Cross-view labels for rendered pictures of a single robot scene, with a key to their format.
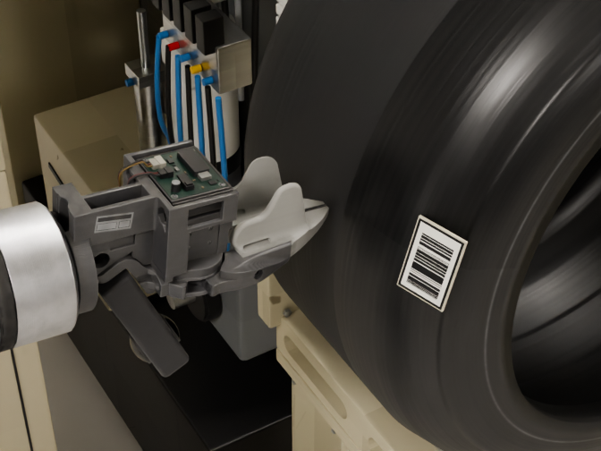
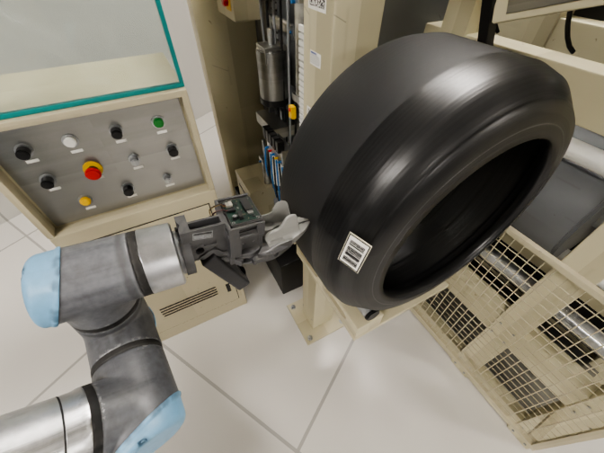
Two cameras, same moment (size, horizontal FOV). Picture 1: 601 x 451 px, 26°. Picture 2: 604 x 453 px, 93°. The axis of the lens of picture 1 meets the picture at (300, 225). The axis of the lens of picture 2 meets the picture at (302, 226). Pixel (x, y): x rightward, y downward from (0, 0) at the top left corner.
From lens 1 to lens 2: 0.48 m
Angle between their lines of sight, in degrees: 7
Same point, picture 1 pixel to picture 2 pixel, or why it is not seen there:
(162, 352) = (236, 282)
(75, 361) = not seen: hidden behind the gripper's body
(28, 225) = (156, 237)
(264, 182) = (281, 211)
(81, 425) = not seen: hidden behind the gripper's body
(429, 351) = (350, 283)
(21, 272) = (148, 263)
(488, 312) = (377, 270)
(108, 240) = (201, 243)
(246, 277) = (270, 256)
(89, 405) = not seen: hidden behind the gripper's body
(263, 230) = (279, 234)
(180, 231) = (235, 239)
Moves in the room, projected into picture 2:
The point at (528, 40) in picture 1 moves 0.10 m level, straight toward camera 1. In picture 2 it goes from (410, 151) to (411, 199)
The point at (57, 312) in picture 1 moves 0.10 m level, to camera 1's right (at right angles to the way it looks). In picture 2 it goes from (172, 279) to (248, 283)
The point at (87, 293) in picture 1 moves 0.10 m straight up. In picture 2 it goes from (190, 269) to (164, 217)
